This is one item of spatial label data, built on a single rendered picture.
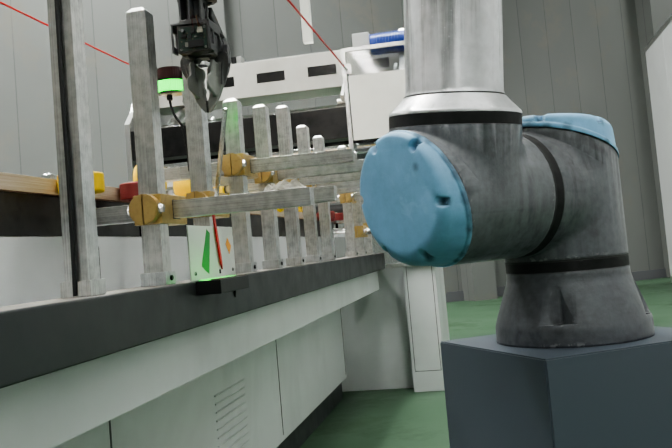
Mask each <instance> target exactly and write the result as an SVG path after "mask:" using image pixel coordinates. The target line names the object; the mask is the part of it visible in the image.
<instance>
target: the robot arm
mask: <svg viewBox="0 0 672 448"><path fill-rule="evenodd" d="M216 2H217V0H177V3H178V10H179V23H174V24H170V27H171V41H172V53H173V54H175V55H176V56H179V54H180V55H182V58H181V60H180V66H181V70H182V73H183V75H184V76H185V78H186V81H187V87H188V89H189V90H190V91H191V92H192V94H193V96H194V98H195V100H196V102H197V104H198V105H199V106H200V108H201V109H202V110H203V111H204V112H205V113H211V112H212V111H213V110H214V108H215V107H216V105H217V103H218V101H219V99H220V96H221V94H222V91H223V88H224V85H225V84H226V81H227V77H228V74H229V71H230V66H231V59H230V53H231V50H230V48H229V45H228V43H227V41H226V39H225V36H224V34H223V32H222V29H221V27H220V25H219V23H218V20H217V18H216V16H215V14H214V11H213V9H212V8H211V7H210V8H208V6H211V5H214V4H215V3H216ZM403 2H404V50H405V96H404V98H403V100H402V101H401V102H400V104H399V105H398V106H397V107H396V108H395V109H394V110H393V111H392V112H391V113H390V114H389V133H387V134H385V135H384V136H382V137H380V138H379V139H378V140H377V141H376V145H375V146H373V147H371V148H370V149H369V151H368V153H367V155H366V157H365V160H364V163H363V166H362V170H361V177H360V195H361V196H362V197H363V200H364V203H363V204H362V210H363V214H364V217H365V220H366V223H367V225H368V227H369V230H370V231H371V233H372V235H373V237H374V238H375V240H376V241H377V243H378V244H379V245H380V246H381V248H382V249H383V250H384V251H386V252H388V253H389V255H390V256H391V257H393V258H394V259H396V260H398V261H400V262H402V263H404V264H407V265H412V266H433V267H449V266H452V265H458V264H467V263H476V262H485V261H494V260H503V259H505V268H506V279H507V280H506V286H505V290H504V294H503V298H502V302H501V305H500V309H499V313H498V317H497V321H496V326H495V330H496V340H497V343H498V344H500V345H504V346H510V347H521V348H574V347H590V346H602V345H612V344H620V343H627V342H633V341H638V340H643V339H646V338H649V337H652V336H654V335H655V329H654V320H653V316H652V313H651V312H650V311H649V308H648V306H647V304H646V302H645V300H644V298H643V296H642V294H641V292H640V290H639V288H638V286H637V284H636V282H635V280H634V278H633V276H632V273H631V270H630V262H629V252H628V243H627V234H626V225H625V216H624V207H623V197H622V188H621V179H620V170H619V161H618V158H619V151H618V148H617V147H616V143H615V138H614V133H613V129H612V126H611V125H610V123H609V122H608V121H607V120H605V119H603V118H601V117H598V116H592V115H588V114H578V113H552V114H546V115H544V116H536V115H530V116H524V117H522V110H521V109H520V108H519V107H518V106H517V105H516V104H514V103H513V102H512V101H511V100H510V99H509V98H508V97H507V96H506V94H505V92H504V78H503V23H502V0H403ZM176 26H178V27H176ZM173 34H175V41H176V48H175V47H174V36H173ZM202 61H208V62H210V66H209V67H208V68H207V86H208V91H209V99H208V100H207V97H206V94H207V90H206V89H205V86H204V81H205V78H206V74H205V70H203V69H201V68H200V67H198V66H197V65H200V64H201V62H202ZM196 64H197V65H196Z"/></svg>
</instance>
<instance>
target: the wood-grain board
mask: <svg viewBox="0 0 672 448"><path fill-rule="evenodd" d="M0 191H5V192H16V193H27V194H37V195H48V196H58V197H59V194H58V188H57V179H49V178H42V177H34V176H27V175H19V174H12V173H4V172H0ZM95 200H101V201H112V202H122V203H130V202H125V201H121V200H120V189H119V188H117V187H109V186H105V191H104V192H103V193H99V194H95ZM250 215H261V212H260V211H250ZM277 217H282V218H284V211H282V212H279V211H277Z"/></svg>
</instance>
